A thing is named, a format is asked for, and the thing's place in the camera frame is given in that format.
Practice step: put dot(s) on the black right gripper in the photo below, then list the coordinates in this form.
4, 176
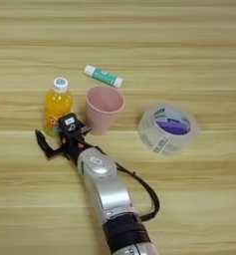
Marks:
70, 146

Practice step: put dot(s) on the orange juice bottle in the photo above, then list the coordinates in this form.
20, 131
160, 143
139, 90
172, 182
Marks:
57, 103

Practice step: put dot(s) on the pink plastic cup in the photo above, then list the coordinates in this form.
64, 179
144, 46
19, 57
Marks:
103, 109

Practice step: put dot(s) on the clear packing tape roll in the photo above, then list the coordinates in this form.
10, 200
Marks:
169, 132

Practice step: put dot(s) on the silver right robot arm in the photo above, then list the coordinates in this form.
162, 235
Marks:
104, 186

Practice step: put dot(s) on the black box with white label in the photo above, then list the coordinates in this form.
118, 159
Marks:
69, 123

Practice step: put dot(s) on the green white glue stick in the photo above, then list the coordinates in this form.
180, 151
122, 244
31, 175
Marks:
104, 76

